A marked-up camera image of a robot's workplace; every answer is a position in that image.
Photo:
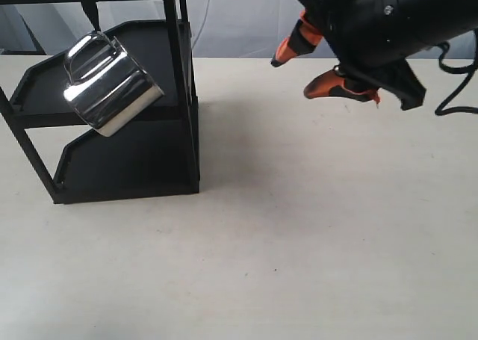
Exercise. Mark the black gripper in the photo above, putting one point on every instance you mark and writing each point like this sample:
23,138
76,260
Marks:
368,56

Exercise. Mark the stainless steel mug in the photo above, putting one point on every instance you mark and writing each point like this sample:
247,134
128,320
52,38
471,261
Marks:
113,91

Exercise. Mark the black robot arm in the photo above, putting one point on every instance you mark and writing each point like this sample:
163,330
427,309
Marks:
423,24

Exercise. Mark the black two-tier metal rack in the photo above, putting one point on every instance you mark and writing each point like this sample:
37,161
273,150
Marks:
156,156

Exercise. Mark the white backdrop curtain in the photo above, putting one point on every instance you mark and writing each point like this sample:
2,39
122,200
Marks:
220,28

